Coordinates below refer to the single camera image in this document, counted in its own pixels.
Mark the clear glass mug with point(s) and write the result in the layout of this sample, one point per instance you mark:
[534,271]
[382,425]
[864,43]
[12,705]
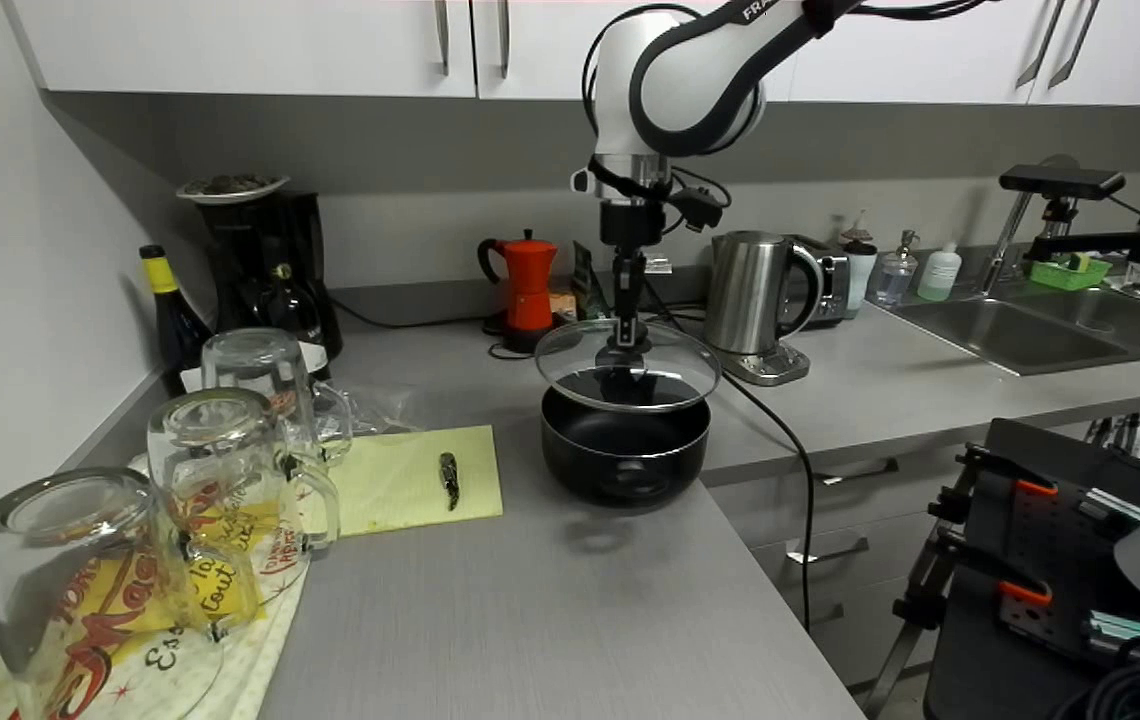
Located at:
[262,384]
[228,504]
[61,575]

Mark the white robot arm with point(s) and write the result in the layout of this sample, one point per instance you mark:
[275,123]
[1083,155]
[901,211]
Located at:
[675,67]

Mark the glass lid with black knob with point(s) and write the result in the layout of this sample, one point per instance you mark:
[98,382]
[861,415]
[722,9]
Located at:
[568,367]

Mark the black cooking pot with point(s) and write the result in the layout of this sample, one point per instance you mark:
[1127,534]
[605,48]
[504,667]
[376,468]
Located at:
[623,460]

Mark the black camera on stand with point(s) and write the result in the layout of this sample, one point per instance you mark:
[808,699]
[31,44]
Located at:
[1061,180]

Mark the printed dish towel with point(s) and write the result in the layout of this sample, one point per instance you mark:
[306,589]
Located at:
[262,652]

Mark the white soap bottle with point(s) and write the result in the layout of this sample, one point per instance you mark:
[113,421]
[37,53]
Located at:
[941,275]

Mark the stainless steel electric kettle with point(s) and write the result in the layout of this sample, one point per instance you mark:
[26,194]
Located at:
[740,285]

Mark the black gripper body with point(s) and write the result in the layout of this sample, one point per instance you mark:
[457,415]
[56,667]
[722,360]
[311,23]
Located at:
[630,265]

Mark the clear plastic bottle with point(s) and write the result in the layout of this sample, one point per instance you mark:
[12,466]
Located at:
[899,275]

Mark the red moka pot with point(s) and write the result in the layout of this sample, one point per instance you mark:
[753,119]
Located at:
[528,283]

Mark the yellow cutting mat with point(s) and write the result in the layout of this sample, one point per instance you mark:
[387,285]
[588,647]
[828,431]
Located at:
[392,484]

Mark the stainless steel sink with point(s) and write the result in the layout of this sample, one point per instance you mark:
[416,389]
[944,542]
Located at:
[1021,328]

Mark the silver toaster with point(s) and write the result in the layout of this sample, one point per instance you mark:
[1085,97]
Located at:
[842,283]

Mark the green sponge holder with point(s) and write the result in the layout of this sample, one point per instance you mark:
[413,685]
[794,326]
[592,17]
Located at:
[1068,275]

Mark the dark wine bottle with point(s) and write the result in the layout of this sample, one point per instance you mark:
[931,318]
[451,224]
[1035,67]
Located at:
[175,333]

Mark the black coffee maker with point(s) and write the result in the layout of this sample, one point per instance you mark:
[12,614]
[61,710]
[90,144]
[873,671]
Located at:
[268,265]

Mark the small black utensil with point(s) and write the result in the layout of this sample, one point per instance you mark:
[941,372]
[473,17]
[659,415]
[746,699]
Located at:
[451,478]

